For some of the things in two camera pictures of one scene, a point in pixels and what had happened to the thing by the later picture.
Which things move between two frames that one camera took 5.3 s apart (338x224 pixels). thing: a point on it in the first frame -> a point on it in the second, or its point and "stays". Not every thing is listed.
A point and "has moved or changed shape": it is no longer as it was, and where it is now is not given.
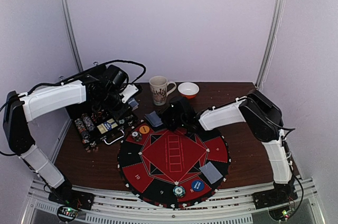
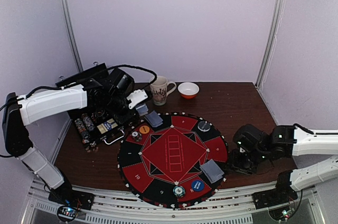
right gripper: (172, 116) -> (240, 164)
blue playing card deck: (133, 103) has moved or changed shape
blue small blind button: (197, 185) stays
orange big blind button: (144, 129) stays
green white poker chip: (178, 191) stays
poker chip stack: (137, 136) stays
